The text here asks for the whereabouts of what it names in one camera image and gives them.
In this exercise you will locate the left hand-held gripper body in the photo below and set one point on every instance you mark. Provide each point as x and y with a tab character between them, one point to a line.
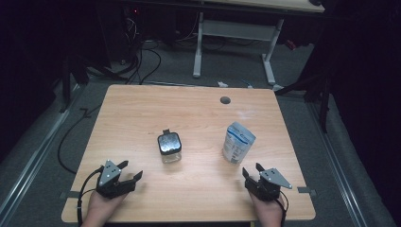
108	176

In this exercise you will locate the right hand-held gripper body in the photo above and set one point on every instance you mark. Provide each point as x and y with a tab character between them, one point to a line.
268	186

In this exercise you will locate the white and blue pouch bag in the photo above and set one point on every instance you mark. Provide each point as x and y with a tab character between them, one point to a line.
238	143

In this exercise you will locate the clear jar with black lid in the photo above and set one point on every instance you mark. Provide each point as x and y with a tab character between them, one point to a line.
169	145

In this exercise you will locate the person's right hand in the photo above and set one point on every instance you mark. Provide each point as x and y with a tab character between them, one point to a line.
269	213

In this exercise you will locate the person's left hand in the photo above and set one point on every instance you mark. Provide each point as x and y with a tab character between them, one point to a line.
101	209

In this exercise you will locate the grey tape piece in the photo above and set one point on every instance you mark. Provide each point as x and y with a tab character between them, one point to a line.
71	195
305	190

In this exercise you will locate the black stand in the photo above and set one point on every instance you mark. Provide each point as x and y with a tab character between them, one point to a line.
324	104
65	88

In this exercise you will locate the white scrap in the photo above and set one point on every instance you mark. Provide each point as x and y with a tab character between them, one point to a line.
222	84

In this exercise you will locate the red item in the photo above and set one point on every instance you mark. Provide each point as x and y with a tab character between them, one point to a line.
290	44

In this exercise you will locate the white-framed desk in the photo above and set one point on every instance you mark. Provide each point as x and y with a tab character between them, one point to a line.
235	30

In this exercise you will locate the metal floor rail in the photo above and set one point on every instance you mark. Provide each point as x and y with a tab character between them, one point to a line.
31	164
340	176

